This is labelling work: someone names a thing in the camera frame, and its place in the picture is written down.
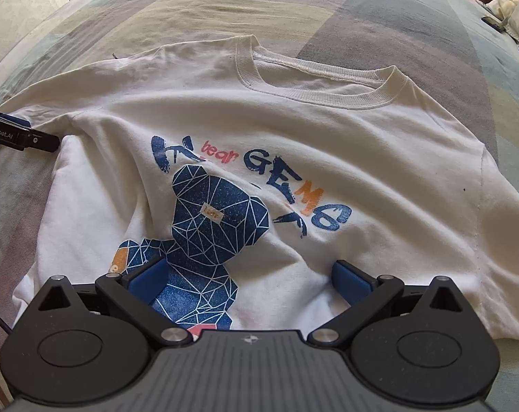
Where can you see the large printed pillow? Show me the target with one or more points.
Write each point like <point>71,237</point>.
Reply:
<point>515,13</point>

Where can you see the black phone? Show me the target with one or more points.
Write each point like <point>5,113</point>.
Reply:
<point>493,22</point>

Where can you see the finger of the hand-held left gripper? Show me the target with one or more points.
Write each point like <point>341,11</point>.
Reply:
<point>43,140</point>
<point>15,121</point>

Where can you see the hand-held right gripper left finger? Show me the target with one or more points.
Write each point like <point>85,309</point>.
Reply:
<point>146,282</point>

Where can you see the white printed long-sleeve t-shirt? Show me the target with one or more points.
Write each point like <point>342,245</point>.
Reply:
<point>328,137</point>

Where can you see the pastel patchwork bed sheet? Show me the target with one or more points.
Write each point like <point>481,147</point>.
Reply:
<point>328,8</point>

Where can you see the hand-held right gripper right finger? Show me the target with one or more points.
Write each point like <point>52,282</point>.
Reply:
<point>349,284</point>

